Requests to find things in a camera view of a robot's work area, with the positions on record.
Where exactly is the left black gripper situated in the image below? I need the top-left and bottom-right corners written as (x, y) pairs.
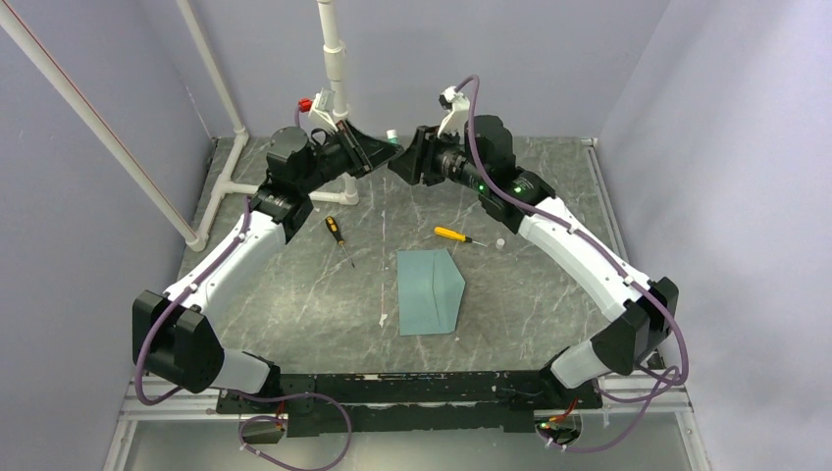
top-left (298, 118), bottom-right (403, 195)

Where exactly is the aluminium extrusion frame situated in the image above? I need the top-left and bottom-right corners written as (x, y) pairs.
top-left (103, 380), bottom-right (220, 470)

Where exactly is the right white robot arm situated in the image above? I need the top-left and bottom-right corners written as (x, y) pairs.
top-left (389, 115), bottom-right (679, 407)

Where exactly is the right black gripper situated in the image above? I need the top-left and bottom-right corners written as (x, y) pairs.
top-left (388, 122), bottom-right (489, 192)

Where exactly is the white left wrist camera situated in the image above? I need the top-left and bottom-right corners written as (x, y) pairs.
top-left (294, 88), bottom-right (337, 132)

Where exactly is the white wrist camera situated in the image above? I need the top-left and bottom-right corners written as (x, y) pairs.
top-left (438, 86), bottom-right (470, 137)
top-left (294, 88), bottom-right (337, 132)

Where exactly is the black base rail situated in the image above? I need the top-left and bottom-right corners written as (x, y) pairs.
top-left (216, 370), bottom-right (602, 438)

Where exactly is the yellow handled screwdriver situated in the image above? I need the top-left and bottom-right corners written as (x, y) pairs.
top-left (434, 227), bottom-right (485, 246)

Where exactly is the black handled small screwdriver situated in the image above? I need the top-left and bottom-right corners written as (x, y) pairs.
top-left (325, 216), bottom-right (355, 268)

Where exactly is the purple cable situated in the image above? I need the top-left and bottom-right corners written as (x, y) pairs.
top-left (132, 103), bottom-right (354, 471)
top-left (451, 73), bottom-right (691, 455)

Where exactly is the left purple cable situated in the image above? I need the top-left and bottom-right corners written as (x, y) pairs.
top-left (132, 103), bottom-right (354, 471)

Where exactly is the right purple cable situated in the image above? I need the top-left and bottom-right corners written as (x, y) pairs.
top-left (451, 73), bottom-right (691, 455)

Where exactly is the light blue envelope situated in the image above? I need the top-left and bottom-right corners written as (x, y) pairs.
top-left (396, 249), bottom-right (466, 336)

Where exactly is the white pvc pipe frame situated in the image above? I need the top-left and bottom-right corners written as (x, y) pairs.
top-left (0, 0), bottom-right (361, 253)

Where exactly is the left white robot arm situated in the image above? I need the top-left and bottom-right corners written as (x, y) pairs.
top-left (132, 120), bottom-right (403, 412)

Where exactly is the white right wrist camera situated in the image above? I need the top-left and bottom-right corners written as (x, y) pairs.
top-left (438, 86), bottom-right (470, 137)

